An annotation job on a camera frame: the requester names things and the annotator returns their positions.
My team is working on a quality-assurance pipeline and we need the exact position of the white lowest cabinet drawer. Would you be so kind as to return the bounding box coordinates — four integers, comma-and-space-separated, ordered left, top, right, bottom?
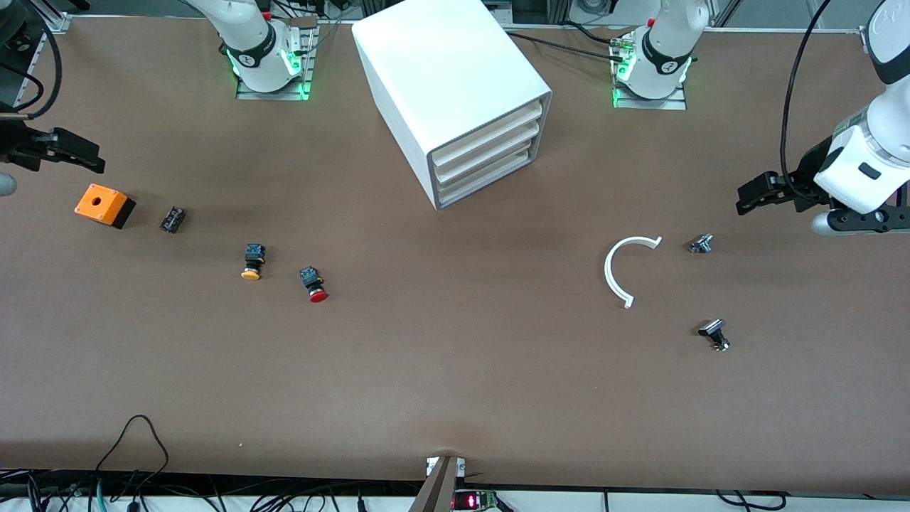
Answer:
436, 141, 546, 205

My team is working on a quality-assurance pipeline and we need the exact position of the black square-headed push button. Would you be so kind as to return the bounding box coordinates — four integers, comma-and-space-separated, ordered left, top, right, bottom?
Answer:
697, 319, 731, 353

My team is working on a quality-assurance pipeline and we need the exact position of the yellow push button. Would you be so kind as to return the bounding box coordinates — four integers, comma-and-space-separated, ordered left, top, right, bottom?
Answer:
240, 243, 267, 281

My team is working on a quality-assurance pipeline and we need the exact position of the red push button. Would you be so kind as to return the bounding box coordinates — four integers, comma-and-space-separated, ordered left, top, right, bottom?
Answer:
299, 266, 329, 304

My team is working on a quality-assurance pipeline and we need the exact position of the white middle cabinet drawer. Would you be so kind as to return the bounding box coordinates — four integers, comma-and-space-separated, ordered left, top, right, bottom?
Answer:
434, 121, 546, 184

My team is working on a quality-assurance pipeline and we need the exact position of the white uppermost cabinet drawer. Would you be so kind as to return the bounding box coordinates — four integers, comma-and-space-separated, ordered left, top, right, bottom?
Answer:
432, 102, 546, 167

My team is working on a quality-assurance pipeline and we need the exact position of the white drawer cabinet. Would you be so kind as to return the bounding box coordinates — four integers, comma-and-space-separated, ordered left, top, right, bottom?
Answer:
352, 0, 553, 211

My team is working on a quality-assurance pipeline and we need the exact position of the orange box with hole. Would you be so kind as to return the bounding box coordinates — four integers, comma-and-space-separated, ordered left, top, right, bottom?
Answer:
74, 183, 137, 230

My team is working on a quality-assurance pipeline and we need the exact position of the white semicircular plastic arc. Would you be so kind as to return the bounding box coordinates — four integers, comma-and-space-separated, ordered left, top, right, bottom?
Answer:
604, 235, 663, 309

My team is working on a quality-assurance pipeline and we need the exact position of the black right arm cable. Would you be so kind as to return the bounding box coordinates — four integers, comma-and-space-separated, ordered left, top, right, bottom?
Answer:
0, 21, 63, 118

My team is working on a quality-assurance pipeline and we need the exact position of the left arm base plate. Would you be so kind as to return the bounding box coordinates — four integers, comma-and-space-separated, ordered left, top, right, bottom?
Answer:
613, 28, 687, 111

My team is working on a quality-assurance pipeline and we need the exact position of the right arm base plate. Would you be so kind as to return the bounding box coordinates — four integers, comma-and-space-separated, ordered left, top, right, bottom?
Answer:
236, 18, 317, 100

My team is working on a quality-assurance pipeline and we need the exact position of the black base power cable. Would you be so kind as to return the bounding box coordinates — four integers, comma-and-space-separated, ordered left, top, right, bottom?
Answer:
506, 21, 633, 65

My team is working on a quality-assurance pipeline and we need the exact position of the black looped floor cable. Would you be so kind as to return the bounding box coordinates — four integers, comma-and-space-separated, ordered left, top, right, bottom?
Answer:
92, 415, 170, 491

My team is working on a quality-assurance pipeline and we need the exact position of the tangled black cable bundle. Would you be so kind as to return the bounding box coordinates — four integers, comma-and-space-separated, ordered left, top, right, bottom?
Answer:
0, 469, 427, 512

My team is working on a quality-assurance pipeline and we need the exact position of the brown camera post with brackets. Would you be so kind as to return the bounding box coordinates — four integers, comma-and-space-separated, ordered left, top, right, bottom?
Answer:
409, 455, 466, 512

